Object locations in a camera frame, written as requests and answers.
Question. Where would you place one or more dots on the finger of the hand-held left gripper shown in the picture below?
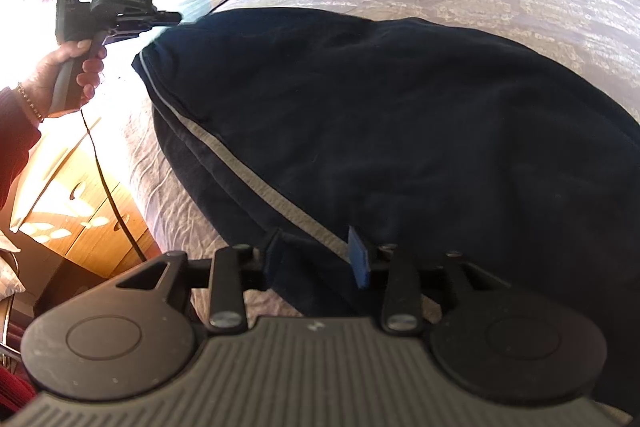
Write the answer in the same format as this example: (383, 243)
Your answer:
(167, 18)

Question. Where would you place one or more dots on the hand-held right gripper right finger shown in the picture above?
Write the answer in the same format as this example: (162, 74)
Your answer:
(359, 259)

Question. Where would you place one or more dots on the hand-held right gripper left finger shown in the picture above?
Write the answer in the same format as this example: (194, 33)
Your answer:
(273, 261)

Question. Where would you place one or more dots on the navy pants with grey stripe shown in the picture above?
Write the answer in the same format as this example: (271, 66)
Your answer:
(375, 117)

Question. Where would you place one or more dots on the person's left forearm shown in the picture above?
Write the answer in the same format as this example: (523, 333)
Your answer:
(14, 137)

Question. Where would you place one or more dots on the person's left hand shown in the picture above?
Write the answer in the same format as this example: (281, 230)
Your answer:
(42, 79)

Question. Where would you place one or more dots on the wooden nightstand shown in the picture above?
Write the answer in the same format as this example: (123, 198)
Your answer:
(75, 207)

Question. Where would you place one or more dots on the white patterned cloth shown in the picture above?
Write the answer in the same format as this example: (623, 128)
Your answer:
(9, 267)

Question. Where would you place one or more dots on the dark red cloth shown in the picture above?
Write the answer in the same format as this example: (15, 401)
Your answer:
(15, 387)

